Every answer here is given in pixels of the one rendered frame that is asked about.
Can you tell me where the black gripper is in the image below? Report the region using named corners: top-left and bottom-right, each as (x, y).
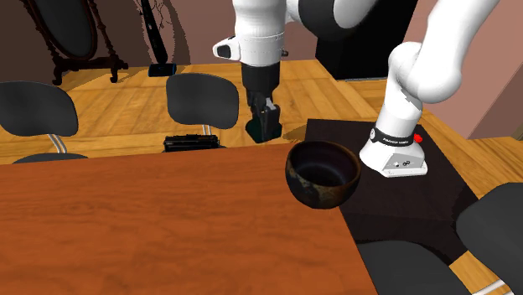
top-left (240, 60), bottom-right (283, 144)

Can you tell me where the oval standing mirror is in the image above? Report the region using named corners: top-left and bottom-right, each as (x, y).
top-left (19, 0), bottom-right (130, 86)

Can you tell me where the black stick vacuum cleaner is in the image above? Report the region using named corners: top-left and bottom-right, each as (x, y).
top-left (140, 0), bottom-right (178, 78)

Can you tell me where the black cabinet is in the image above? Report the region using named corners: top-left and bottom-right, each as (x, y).
top-left (314, 0), bottom-right (420, 81)

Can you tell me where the black chair with metal post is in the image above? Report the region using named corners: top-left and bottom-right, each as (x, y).
top-left (0, 80), bottom-right (89, 165)
top-left (455, 182), bottom-right (523, 295)
top-left (356, 240), bottom-right (472, 295)
top-left (164, 73), bottom-right (241, 149)

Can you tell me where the dark robot stand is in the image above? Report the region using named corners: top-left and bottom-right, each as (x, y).
top-left (303, 118), bottom-right (479, 265)

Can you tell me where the dark brown bowl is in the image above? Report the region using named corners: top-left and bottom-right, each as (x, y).
top-left (284, 140), bottom-right (363, 210)

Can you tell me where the brown wooden table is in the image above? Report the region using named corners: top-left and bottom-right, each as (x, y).
top-left (0, 141), bottom-right (380, 295)

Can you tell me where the black flat box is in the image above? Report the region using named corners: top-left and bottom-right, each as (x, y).
top-left (163, 134), bottom-right (221, 153)

